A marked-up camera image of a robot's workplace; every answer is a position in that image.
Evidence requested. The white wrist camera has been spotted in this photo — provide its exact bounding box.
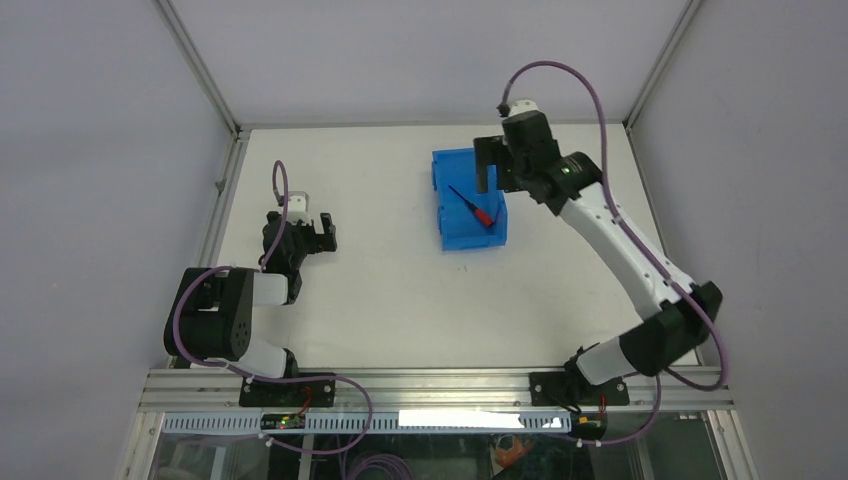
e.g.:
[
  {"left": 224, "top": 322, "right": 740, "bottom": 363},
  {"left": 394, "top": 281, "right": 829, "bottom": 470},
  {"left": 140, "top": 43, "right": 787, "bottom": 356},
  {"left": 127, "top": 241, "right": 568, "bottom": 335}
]
[
  {"left": 286, "top": 191, "right": 313, "bottom": 225},
  {"left": 497, "top": 99, "right": 538, "bottom": 119}
]

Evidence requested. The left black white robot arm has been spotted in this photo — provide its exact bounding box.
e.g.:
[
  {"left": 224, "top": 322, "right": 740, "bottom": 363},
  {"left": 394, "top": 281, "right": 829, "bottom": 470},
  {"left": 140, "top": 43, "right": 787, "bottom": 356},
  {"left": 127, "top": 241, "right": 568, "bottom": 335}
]
[{"left": 163, "top": 211, "right": 338, "bottom": 406}]

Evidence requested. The orange object under table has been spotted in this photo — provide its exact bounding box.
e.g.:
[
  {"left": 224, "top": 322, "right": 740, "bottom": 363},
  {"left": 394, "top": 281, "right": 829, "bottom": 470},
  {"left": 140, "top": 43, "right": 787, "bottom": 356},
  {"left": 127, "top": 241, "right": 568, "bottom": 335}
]
[{"left": 493, "top": 434, "right": 534, "bottom": 468}]

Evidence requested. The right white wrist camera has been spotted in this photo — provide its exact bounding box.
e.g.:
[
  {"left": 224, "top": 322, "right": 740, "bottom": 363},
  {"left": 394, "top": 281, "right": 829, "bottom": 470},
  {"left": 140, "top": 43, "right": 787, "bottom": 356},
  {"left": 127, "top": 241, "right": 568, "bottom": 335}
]
[{"left": 497, "top": 99, "right": 538, "bottom": 119}]

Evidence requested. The white slotted cable duct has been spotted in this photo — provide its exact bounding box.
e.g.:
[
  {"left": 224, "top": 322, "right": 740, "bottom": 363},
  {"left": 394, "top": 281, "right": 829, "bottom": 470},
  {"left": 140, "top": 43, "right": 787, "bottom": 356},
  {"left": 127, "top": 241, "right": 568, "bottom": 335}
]
[{"left": 162, "top": 409, "right": 571, "bottom": 436}]

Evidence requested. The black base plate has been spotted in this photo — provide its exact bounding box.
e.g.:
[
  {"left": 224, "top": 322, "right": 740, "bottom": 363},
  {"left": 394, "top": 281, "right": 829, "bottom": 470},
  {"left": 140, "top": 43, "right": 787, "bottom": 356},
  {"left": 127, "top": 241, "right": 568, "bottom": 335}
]
[
  {"left": 528, "top": 371, "right": 630, "bottom": 408},
  {"left": 238, "top": 373, "right": 336, "bottom": 409}
]

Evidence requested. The coiled purple cable below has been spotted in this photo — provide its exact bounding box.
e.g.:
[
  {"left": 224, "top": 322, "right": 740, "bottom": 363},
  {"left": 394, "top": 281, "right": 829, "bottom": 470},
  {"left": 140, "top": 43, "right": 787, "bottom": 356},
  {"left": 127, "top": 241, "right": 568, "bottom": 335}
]
[{"left": 344, "top": 454, "right": 415, "bottom": 480}]

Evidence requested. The aluminium front rail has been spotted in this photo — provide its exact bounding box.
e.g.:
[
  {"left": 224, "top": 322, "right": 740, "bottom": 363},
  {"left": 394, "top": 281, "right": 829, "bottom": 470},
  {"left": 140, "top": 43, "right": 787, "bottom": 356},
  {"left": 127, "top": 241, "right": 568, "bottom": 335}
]
[{"left": 138, "top": 367, "right": 735, "bottom": 413}]

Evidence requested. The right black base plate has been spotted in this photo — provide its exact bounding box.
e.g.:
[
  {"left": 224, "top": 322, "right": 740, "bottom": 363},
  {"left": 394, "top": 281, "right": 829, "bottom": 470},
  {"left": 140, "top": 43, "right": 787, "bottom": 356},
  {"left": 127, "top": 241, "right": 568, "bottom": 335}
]
[{"left": 528, "top": 371, "right": 630, "bottom": 408}]

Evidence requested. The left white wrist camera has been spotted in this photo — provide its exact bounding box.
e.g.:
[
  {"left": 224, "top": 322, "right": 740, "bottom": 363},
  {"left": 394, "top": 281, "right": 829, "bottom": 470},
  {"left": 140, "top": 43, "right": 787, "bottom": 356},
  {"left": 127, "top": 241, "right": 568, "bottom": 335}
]
[{"left": 286, "top": 191, "right": 313, "bottom": 225}]

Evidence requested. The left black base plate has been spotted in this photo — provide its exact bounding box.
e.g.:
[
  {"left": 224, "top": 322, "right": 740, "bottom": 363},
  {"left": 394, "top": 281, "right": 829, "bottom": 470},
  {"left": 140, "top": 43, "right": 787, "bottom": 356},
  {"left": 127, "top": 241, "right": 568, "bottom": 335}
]
[{"left": 238, "top": 373, "right": 336, "bottom": 409}]

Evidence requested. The blue plastic storage bin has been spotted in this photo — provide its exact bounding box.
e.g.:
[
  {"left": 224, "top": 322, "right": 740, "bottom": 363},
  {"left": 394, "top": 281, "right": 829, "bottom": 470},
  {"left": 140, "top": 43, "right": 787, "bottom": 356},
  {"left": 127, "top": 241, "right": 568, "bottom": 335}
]
[{"left": 431, "top": 148, "right": 508, "bottom": 251}]

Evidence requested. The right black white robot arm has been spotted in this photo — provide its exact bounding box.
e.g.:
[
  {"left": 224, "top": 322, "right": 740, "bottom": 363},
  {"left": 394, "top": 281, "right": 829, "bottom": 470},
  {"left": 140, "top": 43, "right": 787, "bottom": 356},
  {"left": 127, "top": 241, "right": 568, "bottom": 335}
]
[{"left": 473, "top": 109, "right": 723, "bottom": 405}]

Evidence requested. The red handled screwdriver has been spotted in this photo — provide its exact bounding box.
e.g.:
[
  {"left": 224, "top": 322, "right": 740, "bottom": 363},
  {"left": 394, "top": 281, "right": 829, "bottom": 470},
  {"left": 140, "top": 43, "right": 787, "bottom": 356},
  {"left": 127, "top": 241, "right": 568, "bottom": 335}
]
[{"left": 448, "top": 185, "right": 495, "bottom": 228}]

